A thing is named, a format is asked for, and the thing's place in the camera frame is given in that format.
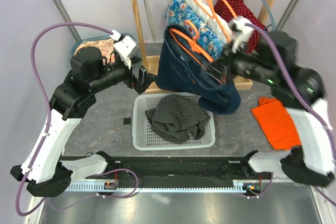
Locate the orange hanger of denim skirt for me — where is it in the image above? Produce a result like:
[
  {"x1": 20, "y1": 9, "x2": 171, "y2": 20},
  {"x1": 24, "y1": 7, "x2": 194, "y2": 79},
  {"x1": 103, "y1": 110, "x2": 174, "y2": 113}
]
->
[{"x1": 169, "y1": 19, "x2": 214, "y2": 66}]

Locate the blue denim skirt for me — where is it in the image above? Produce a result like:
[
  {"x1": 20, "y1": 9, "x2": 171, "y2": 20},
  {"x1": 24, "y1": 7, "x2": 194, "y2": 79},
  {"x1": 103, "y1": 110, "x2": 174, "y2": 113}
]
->
[{"x1": 155, "y1": 24, "x2": 241, "y2": 115}]

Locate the grey dotted skirt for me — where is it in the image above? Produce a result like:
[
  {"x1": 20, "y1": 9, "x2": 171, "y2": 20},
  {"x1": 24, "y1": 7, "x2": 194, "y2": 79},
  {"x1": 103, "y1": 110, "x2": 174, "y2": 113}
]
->
[{"x1": 145, "y1": 94, "x2": 210, "y2": 144}]

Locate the beige clothes hanger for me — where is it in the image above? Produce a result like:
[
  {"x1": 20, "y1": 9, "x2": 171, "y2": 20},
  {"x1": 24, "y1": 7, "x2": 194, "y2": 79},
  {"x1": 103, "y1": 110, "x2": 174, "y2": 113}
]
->
[{"x1": 143, "y1": 0, "x2": 156, "y2": 42}]

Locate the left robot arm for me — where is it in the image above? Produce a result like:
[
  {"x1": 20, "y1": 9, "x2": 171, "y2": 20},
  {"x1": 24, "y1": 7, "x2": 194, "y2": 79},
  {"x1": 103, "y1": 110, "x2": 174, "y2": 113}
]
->
[{"x1": 11, "y1": 47, "x2": 156, "y2": 197}]

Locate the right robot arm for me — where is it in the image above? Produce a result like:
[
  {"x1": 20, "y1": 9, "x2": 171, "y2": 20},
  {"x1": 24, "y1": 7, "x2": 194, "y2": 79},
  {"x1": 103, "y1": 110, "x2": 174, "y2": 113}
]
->
[{"x1": 204, "y1": 30, "x2": 335, "y2": 187}]

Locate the small black floor marker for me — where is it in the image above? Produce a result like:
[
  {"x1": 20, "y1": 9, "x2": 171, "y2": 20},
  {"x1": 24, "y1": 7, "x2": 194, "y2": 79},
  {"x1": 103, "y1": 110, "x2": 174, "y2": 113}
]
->
[{"x1": 123, "y1": 118, "x2": 131, "y2": 125}]

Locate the teal tub with clothes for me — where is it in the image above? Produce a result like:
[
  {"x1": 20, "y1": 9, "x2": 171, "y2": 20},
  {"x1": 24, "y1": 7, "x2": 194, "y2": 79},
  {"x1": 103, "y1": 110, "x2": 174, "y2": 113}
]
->
[{"x1": 72, "y1": 35, "x2": 137, "y2": 63}]

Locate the white plastic basket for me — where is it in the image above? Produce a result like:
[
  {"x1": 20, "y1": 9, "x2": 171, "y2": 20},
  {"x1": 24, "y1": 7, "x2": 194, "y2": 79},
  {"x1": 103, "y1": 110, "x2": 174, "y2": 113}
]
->
[{"x1": 132, "y1": 93, "x2": 215, "y2": 151}]

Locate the orange folded cloth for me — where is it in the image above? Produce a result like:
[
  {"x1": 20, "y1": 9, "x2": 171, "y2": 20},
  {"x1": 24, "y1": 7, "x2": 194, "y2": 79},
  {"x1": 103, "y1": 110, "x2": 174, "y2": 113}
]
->
[{"x1": 251, "y1": 97, "x2": 301, "y2": 150}]

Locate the red dotted garment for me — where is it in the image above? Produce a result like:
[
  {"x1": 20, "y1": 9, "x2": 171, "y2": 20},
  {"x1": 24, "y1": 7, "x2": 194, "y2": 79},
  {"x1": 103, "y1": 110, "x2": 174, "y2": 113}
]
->
[{"x1": 214, "y1": 0, "x2": 266, "y2": 55}]

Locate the blue floral garment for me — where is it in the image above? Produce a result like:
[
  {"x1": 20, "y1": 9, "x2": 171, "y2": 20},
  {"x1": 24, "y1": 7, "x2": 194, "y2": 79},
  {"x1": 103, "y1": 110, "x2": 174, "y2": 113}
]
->
[{"x1": 165, "y1": 0, "x2": 227, "y2": 60}]

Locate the white garment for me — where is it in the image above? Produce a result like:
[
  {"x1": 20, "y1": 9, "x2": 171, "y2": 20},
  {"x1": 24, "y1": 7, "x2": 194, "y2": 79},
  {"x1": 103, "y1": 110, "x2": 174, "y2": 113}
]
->
[{"x1": 183, "y1": 0, "x2": 234, "y2": 42}]

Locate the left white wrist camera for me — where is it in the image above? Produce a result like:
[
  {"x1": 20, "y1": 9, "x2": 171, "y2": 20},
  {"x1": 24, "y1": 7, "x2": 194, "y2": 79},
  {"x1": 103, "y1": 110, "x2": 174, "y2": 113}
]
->
[{"x1": 110, "y1": 29, "x2": 139, "y2": 69}]

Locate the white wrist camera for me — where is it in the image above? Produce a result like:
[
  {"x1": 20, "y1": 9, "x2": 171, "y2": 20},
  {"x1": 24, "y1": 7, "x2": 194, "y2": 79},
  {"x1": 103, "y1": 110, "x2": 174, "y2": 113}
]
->
[
  {"x1": 228, "y1": 16, "x2": 255, "y2": 53},
  {"x1": 110, "y1": 29, "x2": 139, "y2": 69}
]

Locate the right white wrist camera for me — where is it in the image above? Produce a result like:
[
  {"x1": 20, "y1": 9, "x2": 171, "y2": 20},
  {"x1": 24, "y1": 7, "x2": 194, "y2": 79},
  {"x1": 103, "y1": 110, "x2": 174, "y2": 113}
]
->
[{"x1": 228, "y1": 16, "x2": 255, "y2": 53}]

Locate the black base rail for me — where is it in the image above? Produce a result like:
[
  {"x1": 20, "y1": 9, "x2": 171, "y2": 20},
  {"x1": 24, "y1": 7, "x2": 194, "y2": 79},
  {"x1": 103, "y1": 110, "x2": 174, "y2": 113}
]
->
[{"x1": 60, "y1": 154, "x2": 272, "y2": 189}]

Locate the light blue cable duct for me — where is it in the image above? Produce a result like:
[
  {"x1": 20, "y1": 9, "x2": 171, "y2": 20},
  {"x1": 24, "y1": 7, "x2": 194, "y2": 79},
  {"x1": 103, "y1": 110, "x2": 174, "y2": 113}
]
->
[{"x1": 66, "y1": 179, "x2": 246, "y2": 193}]

